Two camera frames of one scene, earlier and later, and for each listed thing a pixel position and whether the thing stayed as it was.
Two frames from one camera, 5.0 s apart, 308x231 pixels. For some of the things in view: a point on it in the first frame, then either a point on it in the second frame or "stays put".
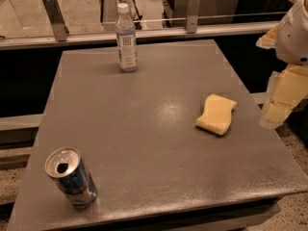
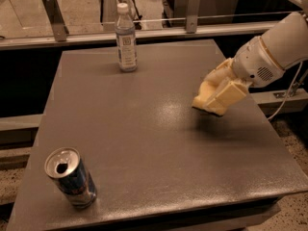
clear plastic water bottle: x=125 y=31 stays put
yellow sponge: x=218 y=115 to x=207 y=89
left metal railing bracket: x=50 y=2 stays put
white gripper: x=294 y=38 to x=254 y=63
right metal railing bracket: x=193 y=8 stays put
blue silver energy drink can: x=65 y=166 stays put
